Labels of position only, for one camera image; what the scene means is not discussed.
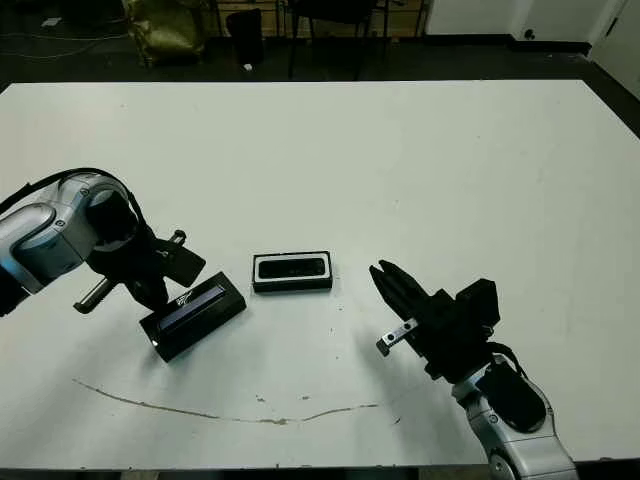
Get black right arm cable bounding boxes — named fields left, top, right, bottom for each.
left=487, top=341, right=532, bottom=386

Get white door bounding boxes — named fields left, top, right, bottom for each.
left=589, top=0, right=640, bottom=101

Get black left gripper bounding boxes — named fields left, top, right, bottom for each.
left=73, top=224, right=187, bottom=314

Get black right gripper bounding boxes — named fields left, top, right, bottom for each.
left=368, top=261, right=499, bottom=384

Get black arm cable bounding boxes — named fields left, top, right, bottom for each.
left=0, top=167, right=146, bottom=236
left=487, top=341, right=532, bottom=386

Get black box base white insert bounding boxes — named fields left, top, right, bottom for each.
left=251, top=248, right=335, bottom=295

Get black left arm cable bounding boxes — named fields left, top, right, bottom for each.
left=0, top=167, right=146, bottom=236

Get black office chair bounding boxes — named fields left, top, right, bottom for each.
left=287, top=0, right=394, bottom=81

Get black box lid with print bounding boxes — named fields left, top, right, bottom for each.
left=138, top=271, right=249, bottom=363

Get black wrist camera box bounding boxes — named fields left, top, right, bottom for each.
left=456, top=278, right=501, bottom=330
left=162, top=246, right=207, bottom=290

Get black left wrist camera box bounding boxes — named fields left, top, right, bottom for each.
left=162, top=246, right=207, bottom=290

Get yellow-green plastic bag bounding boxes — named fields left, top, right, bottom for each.
left=124, top=0, right=206, bottom=64

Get black skirting board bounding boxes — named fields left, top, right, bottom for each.
left=427, top=33, right=594, bottom=61

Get slim black camera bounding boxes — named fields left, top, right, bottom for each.
left=258, top=256, right=326, bottom=279

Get thin floor cable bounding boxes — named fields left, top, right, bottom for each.
left=0, top=32, right=126, bottom=59

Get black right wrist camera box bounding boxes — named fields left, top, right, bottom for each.
left=456, top=278, right=501, bottom=330

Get black bin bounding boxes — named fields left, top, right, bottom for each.
left=225, top=8, right=265, bottom=66

